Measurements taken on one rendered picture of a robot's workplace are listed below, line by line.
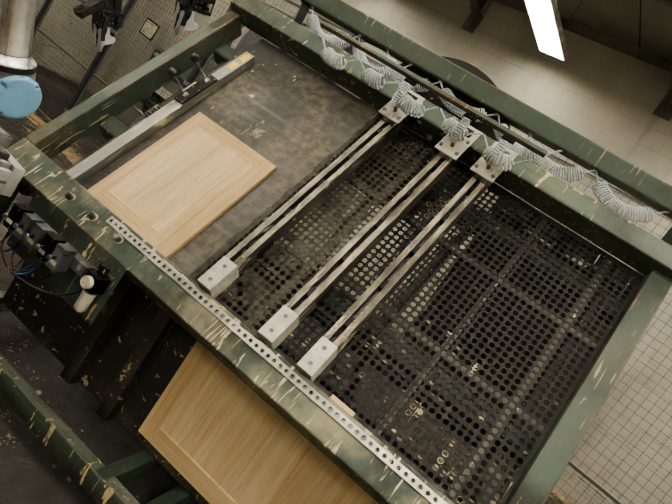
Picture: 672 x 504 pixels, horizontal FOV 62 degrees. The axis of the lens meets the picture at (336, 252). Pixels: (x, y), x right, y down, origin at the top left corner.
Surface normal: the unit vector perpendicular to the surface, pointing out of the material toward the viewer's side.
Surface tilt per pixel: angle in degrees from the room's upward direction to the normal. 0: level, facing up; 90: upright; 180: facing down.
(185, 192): 55
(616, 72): 90
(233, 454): 90
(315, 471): 90
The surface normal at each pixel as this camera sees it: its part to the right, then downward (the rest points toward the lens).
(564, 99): -0.46, -0.18
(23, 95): 0.66, 0.66
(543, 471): 0.05, -0.53
